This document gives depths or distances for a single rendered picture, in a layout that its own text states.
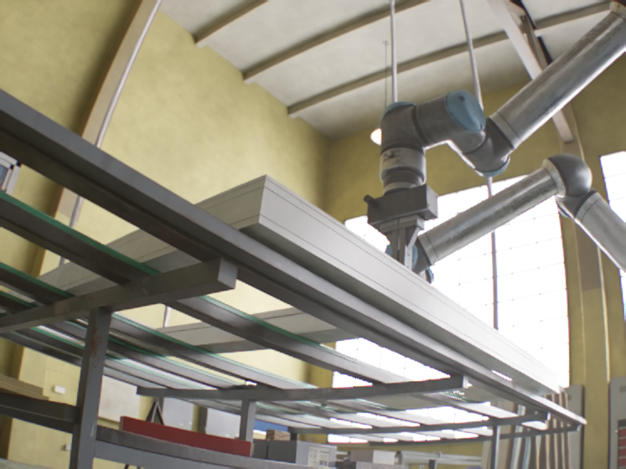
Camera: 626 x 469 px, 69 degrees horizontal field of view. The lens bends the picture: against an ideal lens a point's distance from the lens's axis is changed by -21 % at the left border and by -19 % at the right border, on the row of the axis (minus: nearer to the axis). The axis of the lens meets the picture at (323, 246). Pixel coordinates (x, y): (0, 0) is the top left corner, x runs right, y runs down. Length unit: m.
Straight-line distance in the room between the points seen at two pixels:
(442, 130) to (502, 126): 0.15
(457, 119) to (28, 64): 8.01
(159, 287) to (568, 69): 0.90
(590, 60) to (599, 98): 9.85
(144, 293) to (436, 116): 0.62
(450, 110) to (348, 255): 0.37
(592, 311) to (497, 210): 7.30
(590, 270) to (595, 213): 7.33
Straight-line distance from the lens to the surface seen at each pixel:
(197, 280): 0.73
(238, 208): 0.74
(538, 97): 1.16
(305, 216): 0.77
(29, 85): 8.53
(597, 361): 8.46
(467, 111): 1.04
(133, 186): 0.60
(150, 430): 1.16
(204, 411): 9.07
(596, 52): 1.20
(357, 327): 0.93
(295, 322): 1.19
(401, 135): 1.08
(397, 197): 1.03
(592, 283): 8.82
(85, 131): 8.22
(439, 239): 1.41
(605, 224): 1.58
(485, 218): 1.43
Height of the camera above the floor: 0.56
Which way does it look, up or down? 25 degrees up
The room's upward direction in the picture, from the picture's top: 5 degrees clockwise
